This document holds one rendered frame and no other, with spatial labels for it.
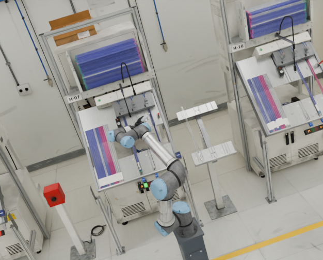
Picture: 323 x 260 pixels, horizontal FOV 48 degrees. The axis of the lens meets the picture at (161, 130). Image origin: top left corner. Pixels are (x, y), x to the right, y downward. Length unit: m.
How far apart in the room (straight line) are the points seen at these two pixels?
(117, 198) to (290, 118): 1.68
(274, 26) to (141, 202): 1.96
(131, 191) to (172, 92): 1.84
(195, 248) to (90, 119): 1.36
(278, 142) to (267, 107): 0.53
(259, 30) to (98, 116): 1.53
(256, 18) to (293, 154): 1.37
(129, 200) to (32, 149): 1.99
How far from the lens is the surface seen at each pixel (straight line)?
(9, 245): 3.76
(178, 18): 4.57
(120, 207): 3.49
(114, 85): 3.07
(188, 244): 2.61
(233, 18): 3.35
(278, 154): 3.68
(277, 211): 3.44
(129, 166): 2.97
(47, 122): 4.84
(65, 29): 2.99
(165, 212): 2.27
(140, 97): 3.07
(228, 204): 3.55
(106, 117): 3.11
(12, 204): 3.52
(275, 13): 3.29
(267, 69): 3.33
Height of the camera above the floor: 2.40
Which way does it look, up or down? 29 degrees down
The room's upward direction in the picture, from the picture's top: 16 degrees counter-clockwise
